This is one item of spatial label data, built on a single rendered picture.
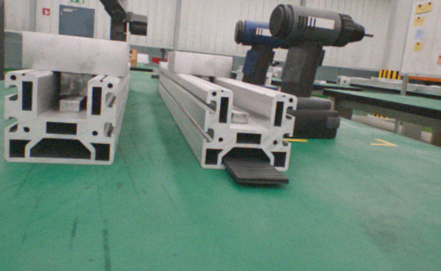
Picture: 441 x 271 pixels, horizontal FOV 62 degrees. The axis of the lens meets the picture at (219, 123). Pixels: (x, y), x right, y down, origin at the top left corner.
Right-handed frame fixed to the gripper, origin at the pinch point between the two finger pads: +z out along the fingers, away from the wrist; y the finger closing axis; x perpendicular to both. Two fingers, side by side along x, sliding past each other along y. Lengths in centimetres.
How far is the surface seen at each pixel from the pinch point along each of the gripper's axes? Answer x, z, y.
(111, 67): -92, -6, 3
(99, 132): -99, 0, 3
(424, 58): 176, -29, 279
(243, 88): -88, -5, 21
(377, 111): 60, 13, 151
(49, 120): -99, -1, -2
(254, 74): -51, -6, 34
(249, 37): -51, -14, 32
